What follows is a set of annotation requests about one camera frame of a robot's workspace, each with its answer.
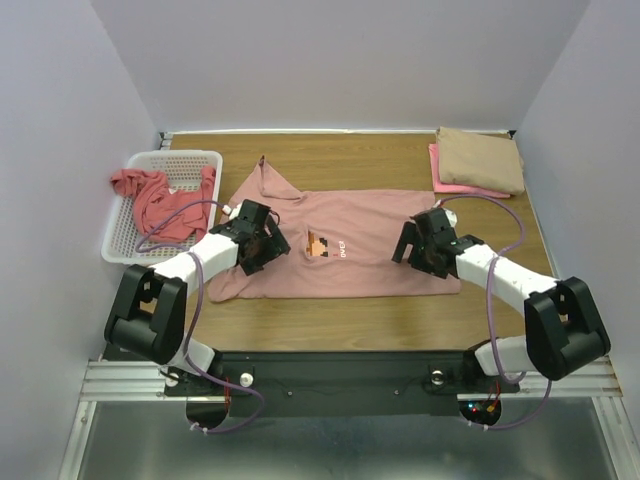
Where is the dusty pink graphic t-shirt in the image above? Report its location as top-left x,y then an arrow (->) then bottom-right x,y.
208,159 -> 461,303

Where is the folded bright pink t-shirt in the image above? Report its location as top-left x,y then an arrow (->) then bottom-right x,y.
428,143 -> 510,199

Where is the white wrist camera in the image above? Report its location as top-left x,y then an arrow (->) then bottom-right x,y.
445,209 -> 457,227
221,204 -> 242,220

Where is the white plastic laundry basket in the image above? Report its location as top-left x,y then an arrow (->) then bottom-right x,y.
102,150 -> 223,265

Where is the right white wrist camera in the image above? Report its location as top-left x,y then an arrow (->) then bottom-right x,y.
445,209 -> 457,227

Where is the folded tan t-shirt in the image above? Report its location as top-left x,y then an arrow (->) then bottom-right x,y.
435,127 -> 525,196

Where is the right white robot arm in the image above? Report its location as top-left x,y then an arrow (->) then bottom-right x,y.
392,208 -> 611,390

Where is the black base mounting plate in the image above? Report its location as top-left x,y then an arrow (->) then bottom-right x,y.
159,351 -> 521,419

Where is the red crumpled t-shirt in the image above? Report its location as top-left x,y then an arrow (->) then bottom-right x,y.
110,166 -> 216,243

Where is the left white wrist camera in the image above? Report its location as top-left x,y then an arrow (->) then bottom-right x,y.
221,204 -> 242,220

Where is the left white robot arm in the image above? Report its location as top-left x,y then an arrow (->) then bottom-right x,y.
104,200 -> 290,394

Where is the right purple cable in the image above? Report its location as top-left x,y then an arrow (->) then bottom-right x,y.
434,194 -> 554,432

